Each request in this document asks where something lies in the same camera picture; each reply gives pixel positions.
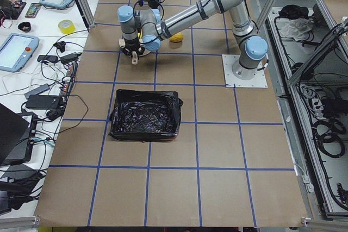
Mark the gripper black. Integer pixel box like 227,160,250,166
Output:
121,40,145,57
138,0,160,9

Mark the white plastic dustpan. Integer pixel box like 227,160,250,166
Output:
119,37,150,65

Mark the yellow lemon-shaped toy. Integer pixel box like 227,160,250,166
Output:
169,32,184,43

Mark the pink bin with black liner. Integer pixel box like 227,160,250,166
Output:
109,89,183,142

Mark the yellow tape roll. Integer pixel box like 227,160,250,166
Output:
58,20,76,35

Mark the smartphone on table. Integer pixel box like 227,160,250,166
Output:
25,3,42,18

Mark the black bowl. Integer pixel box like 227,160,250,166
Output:
17,21,32,33

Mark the black power adapter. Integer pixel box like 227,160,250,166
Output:
26,95,63,110

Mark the lower teach pendant tablet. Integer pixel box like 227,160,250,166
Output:
1,33,40,72

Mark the black laptop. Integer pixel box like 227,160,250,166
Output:
1,104,37,166

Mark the white crumpled cloth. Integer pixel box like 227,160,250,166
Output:
279,18,314,41

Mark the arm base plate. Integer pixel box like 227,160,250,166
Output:
222,54,268,89

